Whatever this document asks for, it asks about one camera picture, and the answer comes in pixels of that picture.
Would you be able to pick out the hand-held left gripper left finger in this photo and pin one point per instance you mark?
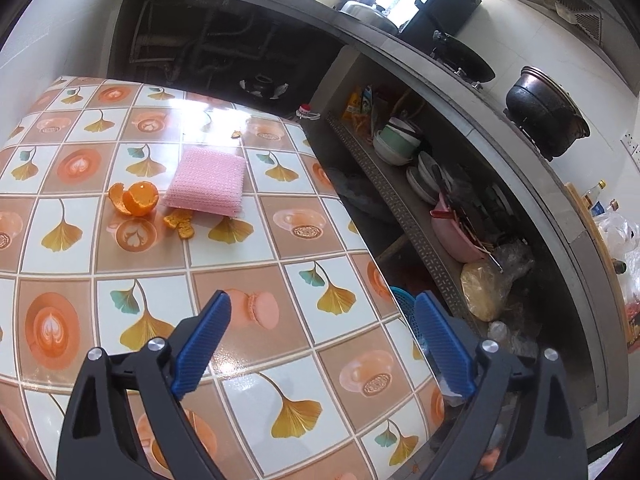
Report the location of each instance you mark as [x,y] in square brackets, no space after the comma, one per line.
[200,347]

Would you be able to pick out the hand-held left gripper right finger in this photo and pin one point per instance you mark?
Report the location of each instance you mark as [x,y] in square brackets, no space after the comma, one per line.
[446,347]

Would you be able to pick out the blue plastic basket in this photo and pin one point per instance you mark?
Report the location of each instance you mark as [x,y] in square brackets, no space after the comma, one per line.
[407,315]

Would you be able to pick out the yellow plastic bag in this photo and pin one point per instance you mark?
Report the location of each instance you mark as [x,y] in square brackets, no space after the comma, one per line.
[482,292]

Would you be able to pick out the crumpled clear plastic bag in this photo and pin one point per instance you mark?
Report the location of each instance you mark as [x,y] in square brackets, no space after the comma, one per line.
[515,260]

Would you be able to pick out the pink basin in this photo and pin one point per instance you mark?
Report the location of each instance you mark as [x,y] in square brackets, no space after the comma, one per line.
[455,232]

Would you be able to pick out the orange peel pieces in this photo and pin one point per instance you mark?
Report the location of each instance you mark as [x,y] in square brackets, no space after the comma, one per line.
[181,225]

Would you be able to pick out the shelf with patterned edge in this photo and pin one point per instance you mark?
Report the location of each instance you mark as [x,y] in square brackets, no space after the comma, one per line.
[400,200]

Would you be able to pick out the large orange peel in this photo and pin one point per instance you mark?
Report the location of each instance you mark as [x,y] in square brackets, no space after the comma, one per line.
[140,200]

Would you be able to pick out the pink sponge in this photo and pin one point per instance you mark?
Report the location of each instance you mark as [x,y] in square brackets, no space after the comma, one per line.
[205,182]

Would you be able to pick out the stack of plates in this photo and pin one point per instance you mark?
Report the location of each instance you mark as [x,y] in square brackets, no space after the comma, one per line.
[425,180]

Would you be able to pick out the white plastic bag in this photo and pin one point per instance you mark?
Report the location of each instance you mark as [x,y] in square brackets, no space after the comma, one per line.
[617,232]

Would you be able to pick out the stack of bowls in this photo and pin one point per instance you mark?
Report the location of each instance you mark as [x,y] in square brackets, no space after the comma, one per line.
[395,142]

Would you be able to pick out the oil bottle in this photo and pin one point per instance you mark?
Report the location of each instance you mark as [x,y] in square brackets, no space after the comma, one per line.
[595,195]

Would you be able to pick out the snack packets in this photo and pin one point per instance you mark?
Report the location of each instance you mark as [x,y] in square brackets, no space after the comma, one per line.
[357,107]

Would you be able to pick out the black cooking pot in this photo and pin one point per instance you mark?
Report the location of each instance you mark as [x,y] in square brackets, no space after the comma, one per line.
[542,110]

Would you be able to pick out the red capped bottle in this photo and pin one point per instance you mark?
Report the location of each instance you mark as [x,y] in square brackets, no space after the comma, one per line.
[307,112]

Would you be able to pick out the black jar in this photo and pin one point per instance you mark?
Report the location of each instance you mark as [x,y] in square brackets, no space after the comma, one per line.
[262,85]

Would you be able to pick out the black wok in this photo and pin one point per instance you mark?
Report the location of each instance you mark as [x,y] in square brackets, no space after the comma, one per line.
[465,60]

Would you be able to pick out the steel pot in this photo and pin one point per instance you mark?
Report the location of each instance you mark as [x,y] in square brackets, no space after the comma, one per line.
[367,14]

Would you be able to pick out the black appliance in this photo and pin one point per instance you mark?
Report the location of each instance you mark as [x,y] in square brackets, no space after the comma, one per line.
[440,0]

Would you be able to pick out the range hood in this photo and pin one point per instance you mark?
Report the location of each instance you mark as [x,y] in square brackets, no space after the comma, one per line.
[560,0]

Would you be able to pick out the wall socket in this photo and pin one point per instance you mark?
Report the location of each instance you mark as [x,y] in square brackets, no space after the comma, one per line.
[632,144]

